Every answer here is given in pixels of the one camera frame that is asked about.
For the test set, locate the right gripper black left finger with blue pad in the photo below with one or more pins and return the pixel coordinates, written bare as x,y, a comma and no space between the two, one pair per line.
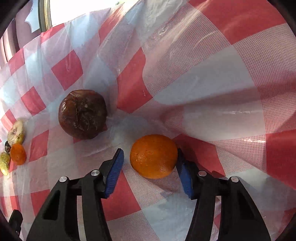
57,218

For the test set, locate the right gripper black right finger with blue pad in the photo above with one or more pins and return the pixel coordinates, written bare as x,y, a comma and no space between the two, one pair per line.
240,218

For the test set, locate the large orange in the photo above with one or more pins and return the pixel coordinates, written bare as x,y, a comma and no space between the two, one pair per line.
154,156

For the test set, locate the dark brown rotten apple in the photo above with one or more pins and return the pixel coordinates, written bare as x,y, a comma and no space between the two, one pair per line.
82,114

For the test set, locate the small tangerine on table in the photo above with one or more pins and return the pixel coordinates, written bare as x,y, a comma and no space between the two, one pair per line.
18,154

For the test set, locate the yellow green fruit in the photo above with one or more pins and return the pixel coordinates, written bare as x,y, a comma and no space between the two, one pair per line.
5,163

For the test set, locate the small dark fruit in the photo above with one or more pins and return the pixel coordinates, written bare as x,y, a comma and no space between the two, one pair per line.
7,147

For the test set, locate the yellow cut apple half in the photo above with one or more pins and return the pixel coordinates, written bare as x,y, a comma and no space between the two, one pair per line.
16,134

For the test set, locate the red white checkered tablecloth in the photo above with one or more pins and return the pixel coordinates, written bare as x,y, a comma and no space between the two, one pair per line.
218,77

